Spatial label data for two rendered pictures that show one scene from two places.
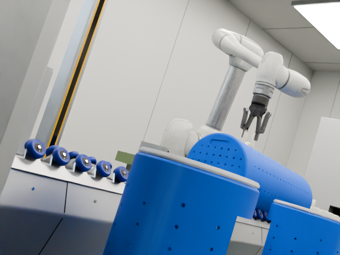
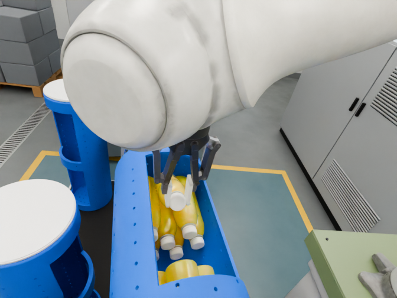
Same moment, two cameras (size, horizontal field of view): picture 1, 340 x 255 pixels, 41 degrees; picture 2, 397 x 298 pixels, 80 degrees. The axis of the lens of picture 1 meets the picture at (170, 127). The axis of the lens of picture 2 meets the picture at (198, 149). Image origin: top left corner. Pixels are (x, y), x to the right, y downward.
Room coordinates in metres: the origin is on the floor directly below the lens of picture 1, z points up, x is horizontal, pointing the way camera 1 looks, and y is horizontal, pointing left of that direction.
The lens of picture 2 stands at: (2.23, -0.63, 1.66)
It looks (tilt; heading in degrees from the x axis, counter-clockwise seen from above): 37 degrees down; 123
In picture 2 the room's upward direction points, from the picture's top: 11 degrees clockwise
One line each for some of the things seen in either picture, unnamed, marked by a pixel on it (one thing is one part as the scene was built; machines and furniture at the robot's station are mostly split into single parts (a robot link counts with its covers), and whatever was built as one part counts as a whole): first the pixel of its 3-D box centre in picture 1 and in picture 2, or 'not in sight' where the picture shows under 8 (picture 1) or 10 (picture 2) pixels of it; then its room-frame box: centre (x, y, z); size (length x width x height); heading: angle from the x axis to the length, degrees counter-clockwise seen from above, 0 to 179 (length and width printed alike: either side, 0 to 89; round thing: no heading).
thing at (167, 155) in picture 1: (198, 168); (72, 88); (1.01, -0.09, 1.03); 0.28 x 0.28 x 0.01
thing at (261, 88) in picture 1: (263, 91); not in sight; (2.02, -0.35, 1.50); 0.09 x 0.09 x 0.06
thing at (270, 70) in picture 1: (271, 70); not in sight; (2.03, -0.36, 1.60); 0.13 x 0.11 x 0.16; 116
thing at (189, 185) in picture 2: (244, 138); (188, 190); (2.04, -0.34, 1.27); 0.03 x 0.01 x 0.07; 144
